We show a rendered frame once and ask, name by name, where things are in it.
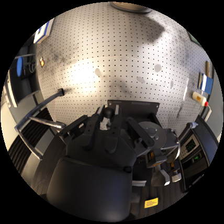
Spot blue round disc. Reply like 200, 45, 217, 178
16, 56, 24, 77

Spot black stage base plate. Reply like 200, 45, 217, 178
107, 99, 160, 133

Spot black ribbed mat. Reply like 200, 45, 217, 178
7, 107, 53, 175

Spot blue and white box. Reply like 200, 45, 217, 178
33, 18, 55, 44

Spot black instrument rack green screens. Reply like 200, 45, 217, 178
178, 115, 219, 193

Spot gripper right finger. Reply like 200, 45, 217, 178
104, 104, 155, 153

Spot grey round cradle disc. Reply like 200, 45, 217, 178
138, 121, 167, 150

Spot grey clamp screw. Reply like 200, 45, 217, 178
146, 127, 158, 136

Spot blue white striped box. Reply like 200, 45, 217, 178
198, 72, 214, 94

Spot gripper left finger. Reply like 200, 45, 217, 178
58, 104, 106, 150

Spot white bent handle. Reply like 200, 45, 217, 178
203, 106, 212, 123

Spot white bottle red cap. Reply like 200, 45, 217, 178
192, 91, 209, 108

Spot white paper stack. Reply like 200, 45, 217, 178
131, 180, 147, 187

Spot yellow warning label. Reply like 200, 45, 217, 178
144, 197, 159, 209

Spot grey metal tube frame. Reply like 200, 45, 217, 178
14, 88, 67, 161

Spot dark cabinet white panel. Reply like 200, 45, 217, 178
1, 41, 42, 116

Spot grey metal bracket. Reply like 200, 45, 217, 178
164, 128, 181, 159

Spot clear plastic ruler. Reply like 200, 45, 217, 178
176, 77, 190, 118

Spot black ball knob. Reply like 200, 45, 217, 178
103, 106, 116, 129

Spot wooden handle tool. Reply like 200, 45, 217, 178
205, 60, 211, 77

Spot grey gooseneck white tip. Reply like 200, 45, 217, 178
178, 121, 199, 142

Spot green board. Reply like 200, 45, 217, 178
186, 30, 203, 47

